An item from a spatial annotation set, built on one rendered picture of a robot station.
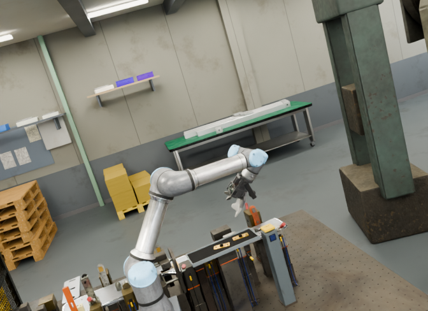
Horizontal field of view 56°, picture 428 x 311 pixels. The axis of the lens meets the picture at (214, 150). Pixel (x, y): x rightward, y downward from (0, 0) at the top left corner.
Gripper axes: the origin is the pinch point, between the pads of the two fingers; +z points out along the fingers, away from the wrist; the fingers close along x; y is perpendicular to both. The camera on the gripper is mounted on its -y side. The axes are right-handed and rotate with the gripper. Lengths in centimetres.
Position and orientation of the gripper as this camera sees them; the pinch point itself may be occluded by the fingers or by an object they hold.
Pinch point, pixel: (231, 208)
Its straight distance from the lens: 215.2
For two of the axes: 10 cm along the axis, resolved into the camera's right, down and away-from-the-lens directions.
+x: 2.8, 4.9, -8.3
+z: -4.7, 8.2, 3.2
